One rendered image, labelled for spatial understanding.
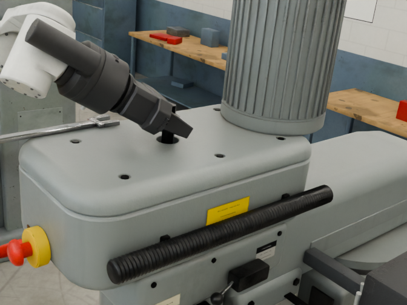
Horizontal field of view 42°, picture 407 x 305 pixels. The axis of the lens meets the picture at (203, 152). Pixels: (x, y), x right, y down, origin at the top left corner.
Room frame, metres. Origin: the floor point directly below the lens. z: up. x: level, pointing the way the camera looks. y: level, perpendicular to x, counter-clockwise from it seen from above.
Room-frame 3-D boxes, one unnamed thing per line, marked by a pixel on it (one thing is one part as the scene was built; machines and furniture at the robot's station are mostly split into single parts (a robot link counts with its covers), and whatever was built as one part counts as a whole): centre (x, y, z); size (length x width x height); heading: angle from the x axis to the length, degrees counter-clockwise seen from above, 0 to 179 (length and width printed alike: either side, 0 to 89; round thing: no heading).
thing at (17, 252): (0.64, 0.25, 1.76); 0.04 x 0.03 x 0.04; 42
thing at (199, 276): (0.84, 0.03, 1.68); 0.34 x 0.24 x 0.10; 132
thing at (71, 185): (0.82, 0.05, 1.81); 0.47 x 0.26 x 0.16; 132
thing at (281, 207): (0.72, -0.06, 1.79); 0.45 x 0.04 x 0.04; 132
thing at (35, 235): (0.66, 0.23, 1.76); 0.06 x 0.02 x 0.06; 42
